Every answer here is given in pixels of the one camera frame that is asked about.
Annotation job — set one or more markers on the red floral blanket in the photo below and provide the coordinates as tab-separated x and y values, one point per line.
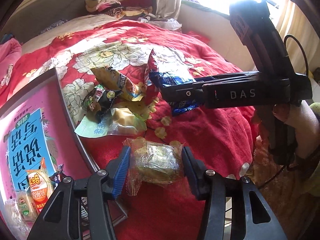
200	142

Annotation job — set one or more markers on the red snack packet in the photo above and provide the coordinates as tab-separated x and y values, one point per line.
152	67

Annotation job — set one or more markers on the orange rice cracker packet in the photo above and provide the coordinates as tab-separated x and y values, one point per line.
41	190

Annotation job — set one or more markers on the white plastic bag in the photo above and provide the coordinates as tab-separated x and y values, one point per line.
165	23

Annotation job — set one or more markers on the pink quilt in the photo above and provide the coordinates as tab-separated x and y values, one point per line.
10	60

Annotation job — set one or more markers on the clear pastry packet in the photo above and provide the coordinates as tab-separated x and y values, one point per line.
155	165

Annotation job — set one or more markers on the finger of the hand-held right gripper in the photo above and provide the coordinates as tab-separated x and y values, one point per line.
182	92

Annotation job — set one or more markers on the blue snack packet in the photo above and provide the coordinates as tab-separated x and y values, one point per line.
175	78

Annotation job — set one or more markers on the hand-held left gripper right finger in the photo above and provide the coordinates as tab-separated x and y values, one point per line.
191	173

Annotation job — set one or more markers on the stack of folded clothes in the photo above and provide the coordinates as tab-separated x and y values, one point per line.
120	0

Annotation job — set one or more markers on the person's right hand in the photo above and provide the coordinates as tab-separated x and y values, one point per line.
303	117

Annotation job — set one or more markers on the brown fuzzy blanket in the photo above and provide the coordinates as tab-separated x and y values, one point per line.
275	205

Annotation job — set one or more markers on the yellow snack packet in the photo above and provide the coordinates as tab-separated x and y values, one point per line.
112	76

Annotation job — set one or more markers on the beige bed sheet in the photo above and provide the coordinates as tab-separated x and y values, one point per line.
75	27

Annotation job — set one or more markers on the grey headboard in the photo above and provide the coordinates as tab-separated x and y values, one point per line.
37	10

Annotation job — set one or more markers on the pale green clear snack packet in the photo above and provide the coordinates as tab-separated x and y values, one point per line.
95	130

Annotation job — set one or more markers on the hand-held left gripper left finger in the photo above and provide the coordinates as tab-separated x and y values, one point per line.
121	172

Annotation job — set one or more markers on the person's right forearm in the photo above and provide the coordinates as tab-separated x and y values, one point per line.
312	175

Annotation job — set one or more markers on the grey tray with pink print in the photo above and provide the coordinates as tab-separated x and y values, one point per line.
52	100

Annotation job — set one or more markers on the round cracker packet green label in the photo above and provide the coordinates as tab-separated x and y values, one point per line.
25	205

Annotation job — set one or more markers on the black and green snack packet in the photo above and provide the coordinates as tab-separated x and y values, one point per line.
100	105

